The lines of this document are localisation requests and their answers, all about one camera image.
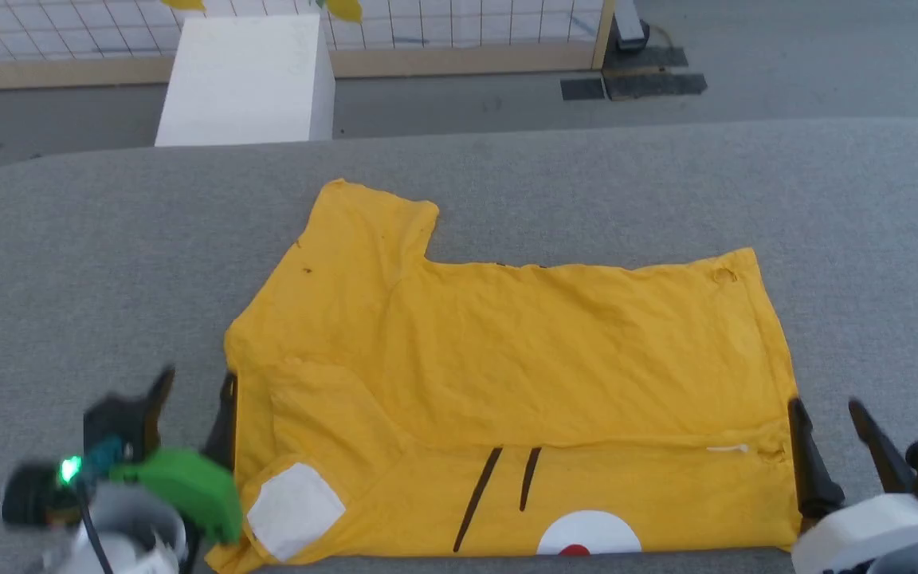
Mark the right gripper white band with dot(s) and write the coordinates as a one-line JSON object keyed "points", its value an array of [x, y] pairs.
{"points": [[865, 534]]}

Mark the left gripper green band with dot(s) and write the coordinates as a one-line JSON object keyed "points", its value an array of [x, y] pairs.
{"points": [[188, 486]]}

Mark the yellow t-shirt garment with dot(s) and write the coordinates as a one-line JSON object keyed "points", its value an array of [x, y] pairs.
{"points": [[507, 367]]}

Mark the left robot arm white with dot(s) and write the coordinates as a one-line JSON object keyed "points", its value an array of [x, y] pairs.
{"points": [[124, 534]]}

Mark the white rectangular box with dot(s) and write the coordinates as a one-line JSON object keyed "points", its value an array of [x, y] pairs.
{"points": [[244, 88]]}

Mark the grey fabric sofa cushion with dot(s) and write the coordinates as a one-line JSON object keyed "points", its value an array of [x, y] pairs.
{"points": [[547, 175]]}

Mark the large black floor mat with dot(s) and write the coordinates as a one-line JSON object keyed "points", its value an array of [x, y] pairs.
{"points": [[654, 80]]}

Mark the small black floor mat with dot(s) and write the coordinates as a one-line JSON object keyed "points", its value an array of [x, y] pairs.
{"points": [[583, 88]]}

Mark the lemon print grid panel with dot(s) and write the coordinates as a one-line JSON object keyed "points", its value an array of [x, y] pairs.
{"points": [[443, 32]]}

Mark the grey metal stand leg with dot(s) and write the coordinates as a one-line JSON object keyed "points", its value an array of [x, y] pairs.
{"points": [[630, 28]]}

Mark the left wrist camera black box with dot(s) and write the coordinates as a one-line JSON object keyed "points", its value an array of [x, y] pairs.
{"points": [[108, 430]]}

